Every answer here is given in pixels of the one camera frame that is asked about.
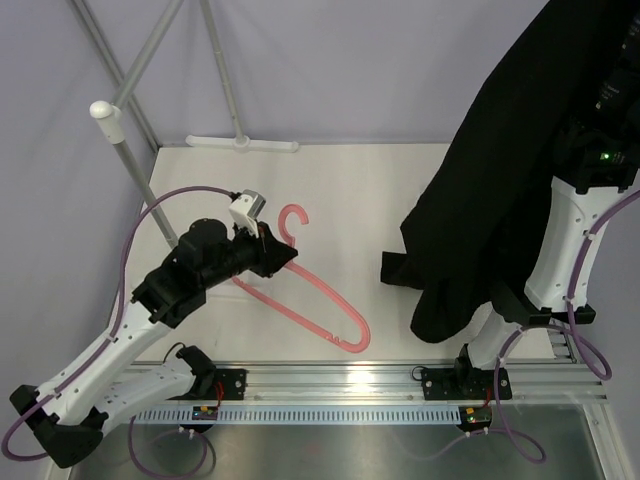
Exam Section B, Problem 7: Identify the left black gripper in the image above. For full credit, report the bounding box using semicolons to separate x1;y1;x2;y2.
201;218;297;290

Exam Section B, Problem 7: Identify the pink plastic hanger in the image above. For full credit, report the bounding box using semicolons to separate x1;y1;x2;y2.
231;203;372;354

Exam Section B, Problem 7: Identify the black shirt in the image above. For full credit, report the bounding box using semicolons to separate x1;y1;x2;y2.
379;0;640;345

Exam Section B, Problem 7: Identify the silver white garment rack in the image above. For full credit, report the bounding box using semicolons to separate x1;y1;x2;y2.
88;0;300;249

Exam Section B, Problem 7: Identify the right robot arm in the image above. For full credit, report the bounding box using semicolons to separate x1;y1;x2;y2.
452;19;639;397

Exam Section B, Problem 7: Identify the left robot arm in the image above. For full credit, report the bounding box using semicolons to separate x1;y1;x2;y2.
10;219;298;468

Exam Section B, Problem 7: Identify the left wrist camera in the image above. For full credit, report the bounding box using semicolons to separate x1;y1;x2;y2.
229;190;266;238

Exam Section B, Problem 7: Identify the white slotted cable duct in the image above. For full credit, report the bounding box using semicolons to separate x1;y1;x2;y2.
135;405;462;425

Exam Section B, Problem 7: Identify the aluminium mounting rail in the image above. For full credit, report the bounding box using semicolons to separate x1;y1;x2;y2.
117;363;609;405

